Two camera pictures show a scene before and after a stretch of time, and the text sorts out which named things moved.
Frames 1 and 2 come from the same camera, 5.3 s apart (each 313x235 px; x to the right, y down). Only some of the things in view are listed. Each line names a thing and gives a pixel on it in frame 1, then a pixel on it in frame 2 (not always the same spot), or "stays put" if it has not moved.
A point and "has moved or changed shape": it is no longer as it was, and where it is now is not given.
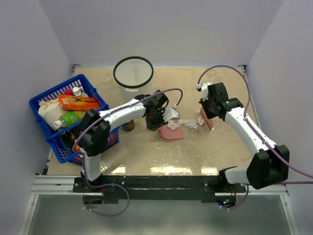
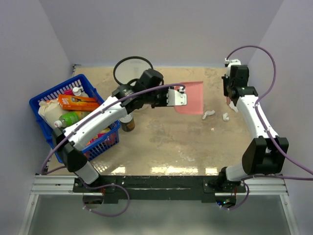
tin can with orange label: (129, 126) stays put
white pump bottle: (76, 91) stays put
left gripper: (153, 127) -> (164, 103)
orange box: (78, 102) stays put
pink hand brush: (209, 122) has moved or changed shape
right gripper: (204, 104) -> (226, 80)
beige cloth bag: (50, 111) stays put
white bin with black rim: (133, 76) stays put
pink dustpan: (168, 133) -> (194, 104)
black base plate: (154, 188) stays put
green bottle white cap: (69, 119) stays put
